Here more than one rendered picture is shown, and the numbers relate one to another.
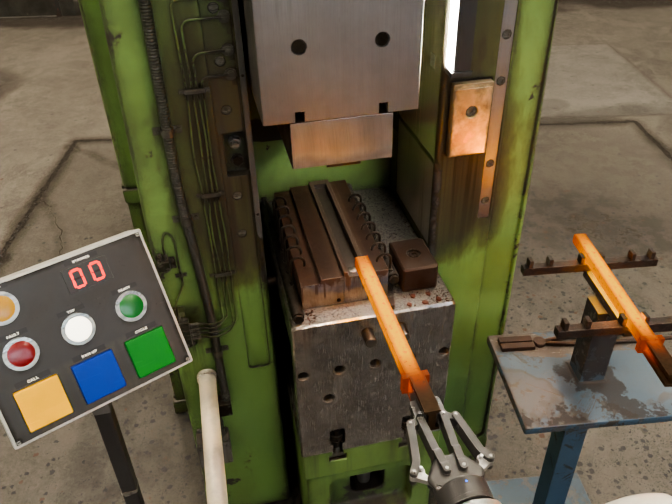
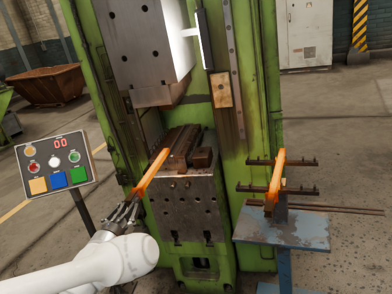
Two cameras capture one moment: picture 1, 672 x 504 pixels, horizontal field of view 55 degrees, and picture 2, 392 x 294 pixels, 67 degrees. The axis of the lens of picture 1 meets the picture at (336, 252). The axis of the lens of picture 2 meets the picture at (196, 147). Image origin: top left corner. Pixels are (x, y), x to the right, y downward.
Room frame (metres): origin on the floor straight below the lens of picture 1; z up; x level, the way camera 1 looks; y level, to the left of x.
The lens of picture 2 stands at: (0.01, -0.82, 1.67)
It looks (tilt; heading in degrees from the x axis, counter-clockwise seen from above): 26 degrees down; 29
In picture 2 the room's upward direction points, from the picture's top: 12 degrees counter-clockwise
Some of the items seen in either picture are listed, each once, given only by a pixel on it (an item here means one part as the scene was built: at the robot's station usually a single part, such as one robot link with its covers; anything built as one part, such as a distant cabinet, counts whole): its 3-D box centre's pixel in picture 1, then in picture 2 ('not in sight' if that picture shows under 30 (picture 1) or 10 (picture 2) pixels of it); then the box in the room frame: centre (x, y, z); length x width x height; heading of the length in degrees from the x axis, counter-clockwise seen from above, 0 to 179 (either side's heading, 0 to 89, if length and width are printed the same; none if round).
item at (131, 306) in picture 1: (131, 306); (74, 157); (0.93, 0.38, 1.09); 0.05 x 0.03 x 0.04; 102
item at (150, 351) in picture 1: (150, 351); (79, 175); (0.89, 0.36, 1.01); 0.07 x 0.05 x 0.07; 127
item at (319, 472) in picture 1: (349, 420); (207, 237); (1.36, -0.03, 0.23); 0.55 x 0.37 x 0.47; 12
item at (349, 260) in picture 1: (335, 223); (180, 139); (1.34, 0.00, 0.99); 0.42 x 0.05 x 0.01; 12
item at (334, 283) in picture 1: (325, 236); (177, 144); (1.33, 0.02, 0.96); 0.42 x 0.20 x 0.09; 12
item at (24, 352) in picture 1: (21, 353); (34, 167); (0.81, 0.54, 1.09); 0.05 x 0.03 x 0.04; 102
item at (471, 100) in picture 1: (468, 118); (221, 90); (1.32, -0.30, 1.27); 0.09 x 0.02 x 0.17; 102
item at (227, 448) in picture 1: (214, 446); (142, 233); (1.17, 0.36, 0.36); 0.09 x 0.07 x 0.12; 102
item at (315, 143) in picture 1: (320, 100); (163, 84); (1.33, 0.02, 1.32); 0.42 x 0.20 x 0.10; 12
